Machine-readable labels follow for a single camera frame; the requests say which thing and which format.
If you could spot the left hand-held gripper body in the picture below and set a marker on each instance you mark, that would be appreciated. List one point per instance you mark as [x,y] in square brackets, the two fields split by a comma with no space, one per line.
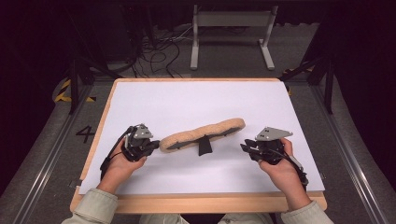
[137,146]

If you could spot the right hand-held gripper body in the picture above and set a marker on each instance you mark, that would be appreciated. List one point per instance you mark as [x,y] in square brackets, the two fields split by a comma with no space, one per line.
[269,149]

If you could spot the tan fleece pad black lining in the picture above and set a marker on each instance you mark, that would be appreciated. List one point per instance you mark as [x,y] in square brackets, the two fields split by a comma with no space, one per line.
[202,132]

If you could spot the person's left hand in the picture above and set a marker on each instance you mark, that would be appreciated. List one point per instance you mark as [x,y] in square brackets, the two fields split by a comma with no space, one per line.
[124,169]

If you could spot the person's right hand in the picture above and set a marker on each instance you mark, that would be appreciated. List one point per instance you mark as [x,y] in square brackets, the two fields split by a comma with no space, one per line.
[281,174]

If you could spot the white board sheet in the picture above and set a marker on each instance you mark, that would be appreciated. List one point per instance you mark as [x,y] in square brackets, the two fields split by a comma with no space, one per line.
[186,102]

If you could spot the yellow black hazard tape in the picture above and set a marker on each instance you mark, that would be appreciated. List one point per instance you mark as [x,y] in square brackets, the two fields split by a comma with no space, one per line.
[297,71]

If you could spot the black tripod stand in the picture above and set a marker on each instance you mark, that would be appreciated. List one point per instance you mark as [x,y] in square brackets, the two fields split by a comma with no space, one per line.
[74,84]
[327,84]

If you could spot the grey metal stand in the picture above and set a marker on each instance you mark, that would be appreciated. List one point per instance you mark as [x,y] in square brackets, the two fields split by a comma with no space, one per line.
[233,19]

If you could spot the aluminium floor rail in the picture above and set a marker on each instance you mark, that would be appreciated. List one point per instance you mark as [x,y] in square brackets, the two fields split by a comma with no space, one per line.
[46,158]
[348,158]

